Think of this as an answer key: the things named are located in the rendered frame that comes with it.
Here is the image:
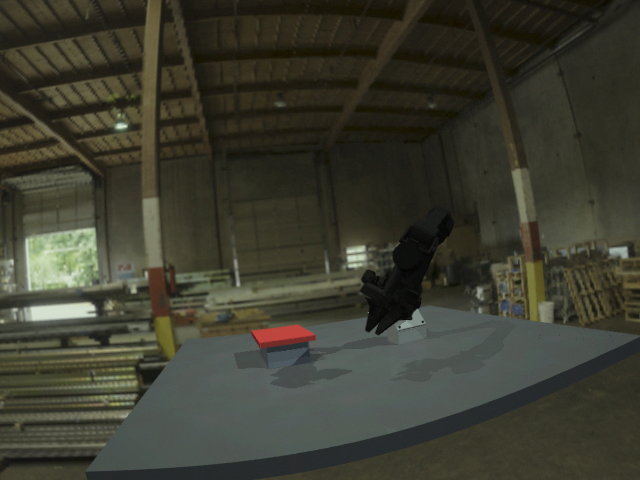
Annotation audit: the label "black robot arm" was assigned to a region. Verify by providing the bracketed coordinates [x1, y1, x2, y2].
[361, 206, 454, 312]

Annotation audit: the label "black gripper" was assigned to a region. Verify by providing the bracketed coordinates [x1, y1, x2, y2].
[359, 268, 414, 335]

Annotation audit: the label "red rectangular lid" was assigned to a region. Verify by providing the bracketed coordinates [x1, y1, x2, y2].
[251, 325, 316, 348]

